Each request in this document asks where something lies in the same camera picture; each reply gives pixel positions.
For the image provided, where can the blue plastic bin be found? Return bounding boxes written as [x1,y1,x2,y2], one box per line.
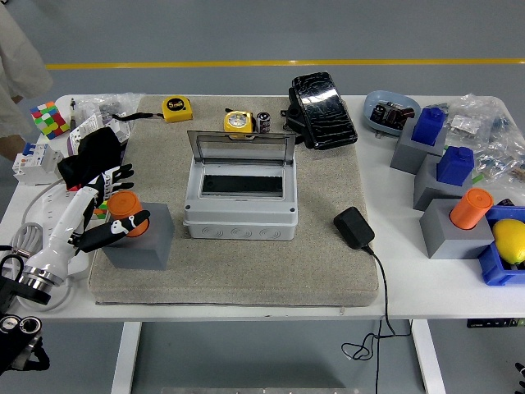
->
[477,204,525,286]

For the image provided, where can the white circuit breaker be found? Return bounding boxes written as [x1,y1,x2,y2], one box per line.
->
[11,141,65,188]

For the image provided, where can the clear plastic bag dark parts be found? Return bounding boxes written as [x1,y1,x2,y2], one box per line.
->
[75,92,147,124]

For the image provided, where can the black table control panel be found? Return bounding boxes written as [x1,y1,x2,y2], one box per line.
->
[466,318,525,329]

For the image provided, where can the white table leg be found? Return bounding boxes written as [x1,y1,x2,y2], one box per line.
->
[412,319,446,394]
[110,321,143,394]

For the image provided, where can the black foot pedal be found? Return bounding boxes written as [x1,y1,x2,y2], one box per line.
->
[281,71,359,152]

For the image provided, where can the grey-brown mat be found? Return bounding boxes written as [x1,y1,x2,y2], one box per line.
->
[88,94,381,309]

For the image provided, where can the dark electronic component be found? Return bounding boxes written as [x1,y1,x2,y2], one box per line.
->
[370,101,415,131]

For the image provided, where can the grey electrical box clear lid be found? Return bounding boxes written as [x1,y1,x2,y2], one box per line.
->
[183,130,299,241]

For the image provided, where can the blue block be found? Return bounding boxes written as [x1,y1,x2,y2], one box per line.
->
[411,107,447,147]
[436,146,476,186]

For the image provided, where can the orange cylinder battery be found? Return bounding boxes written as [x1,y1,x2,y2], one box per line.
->
[107,190,151,239]
[450,188,495,231]

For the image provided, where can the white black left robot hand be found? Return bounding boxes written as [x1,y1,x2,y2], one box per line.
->
[22,163,152,284]

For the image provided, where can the black cloth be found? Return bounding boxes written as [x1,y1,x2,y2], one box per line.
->
[57,126,126,192]

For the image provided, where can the large colourful puzzle cube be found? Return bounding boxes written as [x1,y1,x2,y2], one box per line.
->
[30,101,71,140]

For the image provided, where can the small bag white parts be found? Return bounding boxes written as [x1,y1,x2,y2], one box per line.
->
[447,113,485,135]

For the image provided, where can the yellow lemon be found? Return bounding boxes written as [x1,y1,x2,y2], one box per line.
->
[491,218,525,265]

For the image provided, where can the light blue bowl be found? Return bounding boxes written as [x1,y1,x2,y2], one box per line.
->
[363,89,422,137]

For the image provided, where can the black power adapter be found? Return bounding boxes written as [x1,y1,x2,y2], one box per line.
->
[332,206,376,250]

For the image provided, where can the yellow tape measure black strap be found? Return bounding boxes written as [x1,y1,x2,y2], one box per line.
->
[111,96,194,123]

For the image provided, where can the clear plastic bags of parts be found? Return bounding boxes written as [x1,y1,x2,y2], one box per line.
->
[441,93,525,184]

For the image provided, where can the white purple package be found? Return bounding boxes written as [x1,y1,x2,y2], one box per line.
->
[65,112,132,157]

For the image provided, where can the person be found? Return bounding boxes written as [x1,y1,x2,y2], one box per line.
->
[0,0,54,161]

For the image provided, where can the white power strip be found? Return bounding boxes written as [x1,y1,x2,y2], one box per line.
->
[28,182,91,282]

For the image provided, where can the grey cube holder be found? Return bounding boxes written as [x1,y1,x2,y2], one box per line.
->
[389,121,448,176]
[418,199,495,259]
[100,202,176,271]
[413,154,477,213]

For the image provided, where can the black adapter cord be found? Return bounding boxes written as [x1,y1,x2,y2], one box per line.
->
[341,244,413,394]

